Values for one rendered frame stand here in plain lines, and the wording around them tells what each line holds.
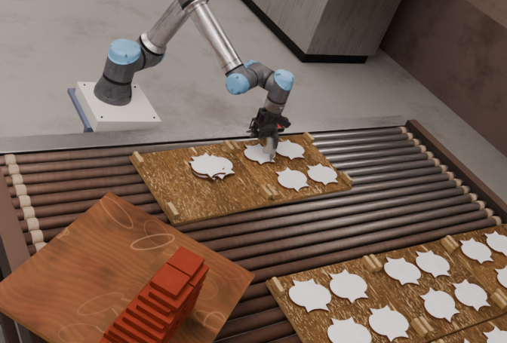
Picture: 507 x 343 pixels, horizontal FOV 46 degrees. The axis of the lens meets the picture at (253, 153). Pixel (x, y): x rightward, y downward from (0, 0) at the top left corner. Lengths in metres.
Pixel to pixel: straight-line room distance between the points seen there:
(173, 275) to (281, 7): 4.57
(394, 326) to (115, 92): 1.33
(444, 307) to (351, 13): 3.76
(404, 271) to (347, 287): 0.27
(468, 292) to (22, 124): 2.65
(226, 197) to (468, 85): 4.08
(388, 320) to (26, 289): 1.07
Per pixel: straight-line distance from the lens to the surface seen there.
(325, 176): 2.40
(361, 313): 1.95
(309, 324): 1.83
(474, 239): 2.56
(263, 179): 2.25
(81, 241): 1.67
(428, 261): 2.28
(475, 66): 5.86
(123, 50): 2.33
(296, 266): 2.00
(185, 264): 1.43
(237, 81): 2.05
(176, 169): 2.15
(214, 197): 2.09
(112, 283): 1.59
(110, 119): 2.32
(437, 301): 2.15
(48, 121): 3.84
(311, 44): 5.43
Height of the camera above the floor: 2.25
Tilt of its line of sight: 34 degrees down
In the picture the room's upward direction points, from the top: 22 degrees clockwise
